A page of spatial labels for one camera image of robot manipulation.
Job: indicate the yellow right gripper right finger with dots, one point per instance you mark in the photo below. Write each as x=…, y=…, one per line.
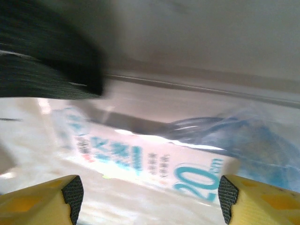
x=269, y=206

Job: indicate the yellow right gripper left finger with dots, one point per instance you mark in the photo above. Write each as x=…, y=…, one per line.
x=30, y=206

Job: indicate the clear ruler set package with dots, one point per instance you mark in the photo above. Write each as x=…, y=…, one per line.
x=140, y=159

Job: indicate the black backpack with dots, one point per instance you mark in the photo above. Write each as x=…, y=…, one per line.
x=35, y=58

